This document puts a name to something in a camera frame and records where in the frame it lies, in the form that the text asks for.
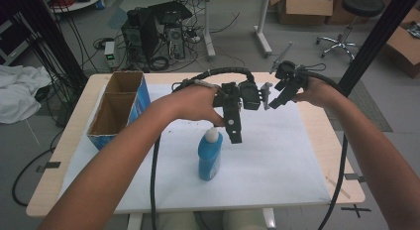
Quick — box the brown cardboard box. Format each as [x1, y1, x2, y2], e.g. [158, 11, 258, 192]
[275, 0, 335, 27]
[383, 7, 420, 79]

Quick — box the black corrugated right gripper cable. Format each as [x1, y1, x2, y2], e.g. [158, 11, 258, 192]
[306, 70, 350, 230]

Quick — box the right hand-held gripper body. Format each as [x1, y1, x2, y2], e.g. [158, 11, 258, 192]
[272, 59, 311, 94]

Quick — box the blue bottle with white cap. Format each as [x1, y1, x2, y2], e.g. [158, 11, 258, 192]
[197, 126, 225, 182]

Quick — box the thin black cable loop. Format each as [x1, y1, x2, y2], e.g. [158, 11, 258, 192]
[296, 61, 327, 73]

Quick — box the open computer case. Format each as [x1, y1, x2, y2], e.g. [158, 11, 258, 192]
[163, 25, 186, 61]

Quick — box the black floor cable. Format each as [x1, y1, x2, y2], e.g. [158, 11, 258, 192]
[11, 130, 64, 208]

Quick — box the grey floor mat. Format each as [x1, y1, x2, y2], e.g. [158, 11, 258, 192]
[325, 76, 394, 133]

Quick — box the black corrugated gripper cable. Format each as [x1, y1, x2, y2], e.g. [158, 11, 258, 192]
[306, 70, 350, 230]
[150, 66, 258, 230]

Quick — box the white desk with legs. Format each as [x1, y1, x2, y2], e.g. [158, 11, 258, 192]
[197, 0, 302, 61]

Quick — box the black corrugated left gripper cable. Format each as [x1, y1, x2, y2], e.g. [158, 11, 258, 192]
[150, 66, 258, 230]

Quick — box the white table mat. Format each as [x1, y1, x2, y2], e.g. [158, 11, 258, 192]
[58, 82, 332, 214]

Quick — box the coiled black cable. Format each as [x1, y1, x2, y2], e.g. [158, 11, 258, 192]
[147, 56, 170, 72]

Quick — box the person's right hand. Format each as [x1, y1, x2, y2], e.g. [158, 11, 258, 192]
[291, 75, 339, 109]

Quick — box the black round stool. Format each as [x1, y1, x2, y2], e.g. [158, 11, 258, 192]
[315, 0, 386, 64]

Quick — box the grey metal rod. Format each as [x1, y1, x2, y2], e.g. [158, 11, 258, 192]
[268, 41, 294, 75]

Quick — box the person's left hand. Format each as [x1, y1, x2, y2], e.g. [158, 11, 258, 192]
[162, 84, 228, 128]

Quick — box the light wooden table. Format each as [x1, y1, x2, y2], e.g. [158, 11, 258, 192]
[25, 70, 367, 230]

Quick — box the bundle of black hanging cables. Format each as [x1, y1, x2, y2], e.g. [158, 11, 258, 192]
[19, 0, 89, 90]

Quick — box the black metal stand pole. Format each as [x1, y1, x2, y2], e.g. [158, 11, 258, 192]
[336, 0, 420, 97]

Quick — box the small white power supply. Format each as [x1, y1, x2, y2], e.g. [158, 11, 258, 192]
[103, 41, 117, 70]

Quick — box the cardboard box with blue sides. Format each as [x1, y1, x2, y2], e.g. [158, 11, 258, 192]
[85, 70, 152, 152]

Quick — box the white cloth heap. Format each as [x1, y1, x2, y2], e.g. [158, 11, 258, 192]
[0, 63, 53, 125]

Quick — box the grey tape strip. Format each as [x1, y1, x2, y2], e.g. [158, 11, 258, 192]
[35, 161, 62, 173]
[343, 172, 367, 183]

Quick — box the black computer tower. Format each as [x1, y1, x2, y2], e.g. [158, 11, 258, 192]
[120, 0, 193, 64]

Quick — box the round white table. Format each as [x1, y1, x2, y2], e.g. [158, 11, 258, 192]
[39, 0, 107, 14]

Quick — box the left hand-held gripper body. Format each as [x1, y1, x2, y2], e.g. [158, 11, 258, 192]
[212, 80, 273, 113]

